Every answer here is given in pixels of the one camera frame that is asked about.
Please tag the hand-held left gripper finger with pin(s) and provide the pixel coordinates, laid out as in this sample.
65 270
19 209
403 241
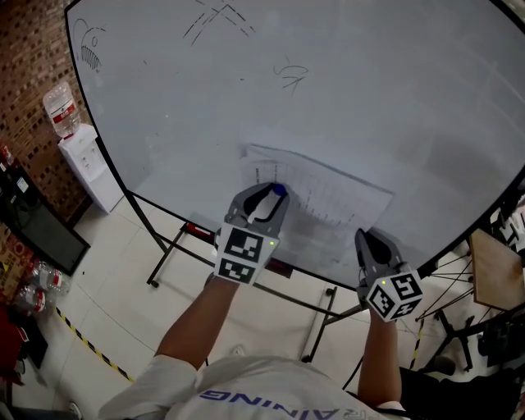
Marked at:
240 201
281 213

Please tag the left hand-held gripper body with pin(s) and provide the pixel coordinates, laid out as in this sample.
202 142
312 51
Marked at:
242 254

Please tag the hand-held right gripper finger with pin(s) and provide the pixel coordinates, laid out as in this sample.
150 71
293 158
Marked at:
393 254
360 250

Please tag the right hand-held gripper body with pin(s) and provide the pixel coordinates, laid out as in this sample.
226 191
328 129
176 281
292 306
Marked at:
393 295

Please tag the blue round magnet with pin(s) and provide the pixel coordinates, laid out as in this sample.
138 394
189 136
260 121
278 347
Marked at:
279 189

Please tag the white printed paper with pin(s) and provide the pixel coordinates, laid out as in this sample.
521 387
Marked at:
328 197

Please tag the black-framed whiteboard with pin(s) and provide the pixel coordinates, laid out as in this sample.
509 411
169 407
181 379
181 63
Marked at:
328 102

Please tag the person's right forearm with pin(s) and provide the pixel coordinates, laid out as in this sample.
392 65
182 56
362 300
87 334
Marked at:
381 361

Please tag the person's left forearm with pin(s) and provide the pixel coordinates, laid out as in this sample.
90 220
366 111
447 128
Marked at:
197 324

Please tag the person's white shirt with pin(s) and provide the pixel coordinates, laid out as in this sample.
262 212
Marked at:
254 389

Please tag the white water dispenser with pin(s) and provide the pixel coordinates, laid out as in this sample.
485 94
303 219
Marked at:
92 172

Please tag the clear plastic water bottle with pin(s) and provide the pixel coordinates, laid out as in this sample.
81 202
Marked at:
51 279
35 299

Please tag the clear water jug red label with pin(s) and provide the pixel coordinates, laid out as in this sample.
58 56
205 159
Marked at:
61 108

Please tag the black glass-door fridge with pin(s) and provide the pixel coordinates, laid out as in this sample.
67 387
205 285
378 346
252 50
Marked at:
37 229

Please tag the orange cardboard box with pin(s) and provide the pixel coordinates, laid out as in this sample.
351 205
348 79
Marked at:
10 262

